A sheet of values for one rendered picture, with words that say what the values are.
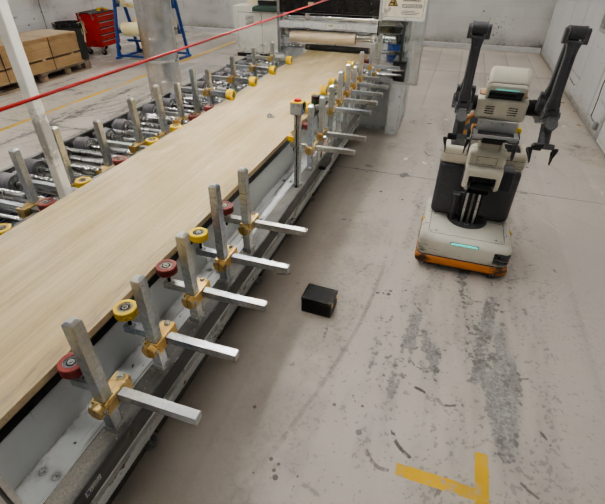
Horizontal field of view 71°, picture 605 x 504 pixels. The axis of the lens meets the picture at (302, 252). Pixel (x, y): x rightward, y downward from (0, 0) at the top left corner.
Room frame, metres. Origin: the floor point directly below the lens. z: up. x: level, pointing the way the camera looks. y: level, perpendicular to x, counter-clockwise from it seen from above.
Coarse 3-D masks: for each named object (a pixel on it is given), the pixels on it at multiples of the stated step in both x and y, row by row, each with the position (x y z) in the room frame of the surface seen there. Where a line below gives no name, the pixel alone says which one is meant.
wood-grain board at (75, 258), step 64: (320, 64) 4.87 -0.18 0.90; (192, 128) 2.86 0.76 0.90; (256, 128) 2.87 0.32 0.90; (128, 192) 1.92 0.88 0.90; (192, 192) 1.92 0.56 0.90; (0, 256) 1.36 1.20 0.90; (64, 256) 1.37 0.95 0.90; (128, 256) 1.37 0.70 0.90; (0, 320) 1.01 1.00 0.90; (64, 320) 1.01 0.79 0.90; (0, 384) 0.75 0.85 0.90
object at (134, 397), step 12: (72, 384) 0.82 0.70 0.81; (84, 384) 0.81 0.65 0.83; (120, 396) 0.77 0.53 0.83; (132, 396) 0.76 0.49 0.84; (144, 396) 0.76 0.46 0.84; (144, 408) 0.74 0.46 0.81; (156, 408) 0.73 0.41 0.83; (168, 408) 0.73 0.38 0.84; (180, 408) 0.73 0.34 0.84; (192, 408) 0.73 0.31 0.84; (192, 420) 0.69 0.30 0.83
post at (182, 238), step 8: (184, 232) 1.23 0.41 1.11; (176, 240) 1.22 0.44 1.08; (184, 240) 1.21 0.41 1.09; (184, 248) 1.21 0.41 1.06; (184, 256) 1.21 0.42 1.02; (192, 256) 1.24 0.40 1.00; (184, 264) 1.21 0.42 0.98; (192, 264) 1.23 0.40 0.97; (184, 272) 1.22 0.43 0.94; (192, 272) 1.22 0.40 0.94; (184, 280) 1.22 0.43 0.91; (192, 280) 1.21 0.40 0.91; (192, 288) 1.21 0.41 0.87; (200, 304) 1.24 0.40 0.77; (192, 312) 1.22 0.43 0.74; (200, 312) 1.23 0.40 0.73
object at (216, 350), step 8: (128, 328) 1.05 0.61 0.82; (136, 328) 1.05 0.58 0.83; (144, 336) 1.04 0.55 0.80; (168, 336) 1.01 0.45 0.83; (176, 336) 1.01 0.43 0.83; (184, 336) 1.01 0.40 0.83; (176, 344) 1.00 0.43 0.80; (184, 344) 0.99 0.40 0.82; (192, 344) 0.98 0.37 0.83; (200, 344) 0.98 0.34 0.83; (208, 344) 0.98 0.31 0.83; (216, 344) 0.98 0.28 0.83; (200, 352) 0.97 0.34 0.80; (208, 352) 0.96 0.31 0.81; (216, 352) 0.95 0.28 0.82; (224, 352) 0.94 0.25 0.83; (232, 352) 0.94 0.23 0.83; (232, 360) 0.93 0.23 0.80
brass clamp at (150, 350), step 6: (162, 324) 1.06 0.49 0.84; (174, 324) 1.06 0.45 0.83; (162, 330) 1.03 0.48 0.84; (168, 330) 1.03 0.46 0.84; (174, 330) 1.06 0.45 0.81; (162, 336) 1.00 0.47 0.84; (144, 342) 0.98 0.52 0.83; (150, 342) 0.98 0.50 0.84; (162, 342) 0.99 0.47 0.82; (144, 348) 0.95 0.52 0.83; (150, 348) 0.95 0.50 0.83; (156, 348) 0.96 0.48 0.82; (162, 348) 0.98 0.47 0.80; (144, 354) 0.96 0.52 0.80; (150, 354) 0.95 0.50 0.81; (156, 354) 0.95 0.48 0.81
